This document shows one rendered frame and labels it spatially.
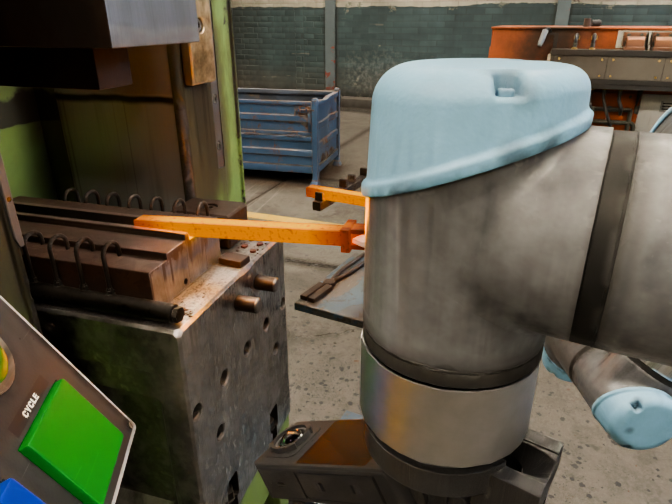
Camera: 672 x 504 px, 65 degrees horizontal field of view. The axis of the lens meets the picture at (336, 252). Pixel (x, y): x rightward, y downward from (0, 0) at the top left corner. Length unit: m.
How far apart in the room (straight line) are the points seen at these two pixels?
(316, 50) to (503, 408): 8.63
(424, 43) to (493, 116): 8.12
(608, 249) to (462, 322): 0.05
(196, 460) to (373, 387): 0.68
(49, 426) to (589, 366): 0.56
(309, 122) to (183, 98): 3.37
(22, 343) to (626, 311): 0.42
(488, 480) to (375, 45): 8.30
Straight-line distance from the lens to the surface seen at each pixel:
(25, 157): 1.27
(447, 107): 0.16
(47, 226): 0.99
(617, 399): 0.65
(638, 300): 0.17
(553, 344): 0.77
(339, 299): 1.30
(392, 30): 8.39
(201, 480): 0.92
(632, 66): 3.96
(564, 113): 0.18
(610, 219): 0.17
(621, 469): 2.01
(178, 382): 0.80
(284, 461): 0.32
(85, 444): 0.47
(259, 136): 4.59
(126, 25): 0.73
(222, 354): 0.88
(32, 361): 0.48
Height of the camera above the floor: 1.30
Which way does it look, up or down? 24 degrees down
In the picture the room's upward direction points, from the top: straight up
